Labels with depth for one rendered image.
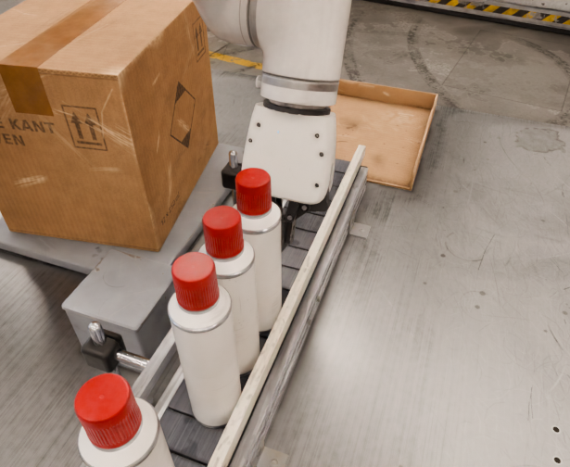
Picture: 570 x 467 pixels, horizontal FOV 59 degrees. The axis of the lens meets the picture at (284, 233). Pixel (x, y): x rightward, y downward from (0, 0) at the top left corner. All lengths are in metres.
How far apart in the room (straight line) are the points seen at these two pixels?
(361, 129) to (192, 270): 0.71
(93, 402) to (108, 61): 0.41
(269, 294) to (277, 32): 0.27
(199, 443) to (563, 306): 0.51
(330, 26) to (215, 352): 0.32
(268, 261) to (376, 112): 0.66
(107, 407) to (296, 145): 0.34
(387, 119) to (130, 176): 0.60
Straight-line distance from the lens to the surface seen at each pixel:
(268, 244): 0.49
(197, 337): 0.41
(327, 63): 0.53
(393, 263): 0.75
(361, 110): 1.11
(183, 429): 0.54
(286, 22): 0.53
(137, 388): 0.47
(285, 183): 0.56
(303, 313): 0.61
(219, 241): 0.42
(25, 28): 0.77
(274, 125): 0.55
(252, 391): 0.51
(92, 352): 0.50
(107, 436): 0.34
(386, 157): 0.96
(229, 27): 0.56
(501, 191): 0.94
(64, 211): 0.77
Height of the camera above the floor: 1.35
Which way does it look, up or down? 42 degrees down
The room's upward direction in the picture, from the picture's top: straight up
